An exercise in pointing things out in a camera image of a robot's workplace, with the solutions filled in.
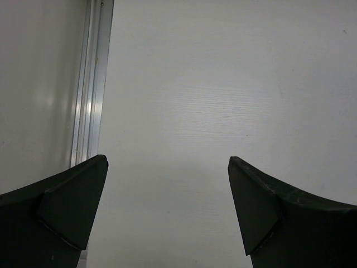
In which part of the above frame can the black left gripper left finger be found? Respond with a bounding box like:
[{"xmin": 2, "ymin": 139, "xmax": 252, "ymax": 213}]
[{"xmin": 1, "ymin": 155, "xmax": 109, "ymax": 267}]

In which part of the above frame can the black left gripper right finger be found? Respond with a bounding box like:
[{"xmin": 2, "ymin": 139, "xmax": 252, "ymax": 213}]
[{"xmin": 228, "ymin": 156, "xmax": 356, "ymax": 267}]

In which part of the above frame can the aluminium frame rail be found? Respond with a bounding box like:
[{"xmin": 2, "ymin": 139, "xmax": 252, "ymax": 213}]
[{"xmin": 70, "ymin": 0, "xmax": 114, "ymax": 167}]

